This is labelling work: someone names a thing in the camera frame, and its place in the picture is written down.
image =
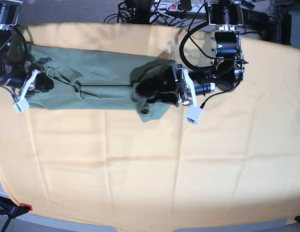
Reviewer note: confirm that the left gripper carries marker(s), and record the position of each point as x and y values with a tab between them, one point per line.
174	86

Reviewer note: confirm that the blue and red clamp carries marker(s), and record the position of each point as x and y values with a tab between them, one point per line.
11	210

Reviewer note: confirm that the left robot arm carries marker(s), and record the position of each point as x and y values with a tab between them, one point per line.
226	71

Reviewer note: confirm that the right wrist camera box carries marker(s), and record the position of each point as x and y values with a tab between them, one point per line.
21	106

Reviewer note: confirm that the black box on floor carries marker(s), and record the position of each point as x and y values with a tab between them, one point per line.
286	29

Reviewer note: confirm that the white power strip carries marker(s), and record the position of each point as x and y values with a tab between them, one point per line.
174	7

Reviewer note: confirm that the black power adapter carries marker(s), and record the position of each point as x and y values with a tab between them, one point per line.
254	18

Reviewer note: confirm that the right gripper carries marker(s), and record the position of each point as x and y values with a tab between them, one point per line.
36	80

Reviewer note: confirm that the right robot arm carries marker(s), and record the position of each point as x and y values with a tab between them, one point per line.
21	76

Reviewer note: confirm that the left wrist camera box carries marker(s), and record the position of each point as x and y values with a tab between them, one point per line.
193	114

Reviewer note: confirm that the yellow tablecloth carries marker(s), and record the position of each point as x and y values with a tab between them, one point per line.
239	165

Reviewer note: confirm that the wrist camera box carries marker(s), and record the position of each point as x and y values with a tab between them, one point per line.
193	114
21	106

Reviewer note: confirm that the green T-shirt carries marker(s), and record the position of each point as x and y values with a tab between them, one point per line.
85	79

